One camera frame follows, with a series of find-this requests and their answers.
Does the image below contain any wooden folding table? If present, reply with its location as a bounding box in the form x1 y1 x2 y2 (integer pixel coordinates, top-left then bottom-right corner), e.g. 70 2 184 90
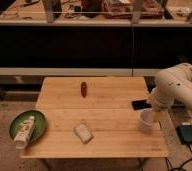
21 77 168 158

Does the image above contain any white plastic bottle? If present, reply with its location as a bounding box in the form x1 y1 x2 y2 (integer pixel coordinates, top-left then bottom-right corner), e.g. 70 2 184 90
14 116 35 149

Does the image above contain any black smartphone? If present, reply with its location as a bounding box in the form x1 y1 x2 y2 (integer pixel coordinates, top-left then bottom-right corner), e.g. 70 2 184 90
132 100 151 110

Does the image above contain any green plate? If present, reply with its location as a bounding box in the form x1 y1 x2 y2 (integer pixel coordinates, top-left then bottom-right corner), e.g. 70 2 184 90
9 110 47 143

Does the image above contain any black cable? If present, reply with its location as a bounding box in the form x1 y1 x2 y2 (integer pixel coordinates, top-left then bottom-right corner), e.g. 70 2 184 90
164 142 192 171

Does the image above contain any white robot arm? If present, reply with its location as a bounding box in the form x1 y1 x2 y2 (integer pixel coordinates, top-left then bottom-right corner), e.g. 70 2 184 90
148 63 192 111

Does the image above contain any red chili pepper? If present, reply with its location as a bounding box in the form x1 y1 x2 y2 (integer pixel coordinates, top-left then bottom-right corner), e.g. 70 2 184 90
81 82 87 98

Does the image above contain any long metal shelf bench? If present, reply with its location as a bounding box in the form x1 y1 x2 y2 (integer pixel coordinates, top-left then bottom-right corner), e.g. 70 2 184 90
0 0 192 76

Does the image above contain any white ceramic cup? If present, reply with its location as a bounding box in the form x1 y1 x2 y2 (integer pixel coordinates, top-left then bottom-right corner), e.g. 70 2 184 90
138 108 160 134

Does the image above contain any black power adapter box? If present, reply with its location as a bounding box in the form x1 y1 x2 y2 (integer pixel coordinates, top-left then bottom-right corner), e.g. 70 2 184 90
176 125 192 144

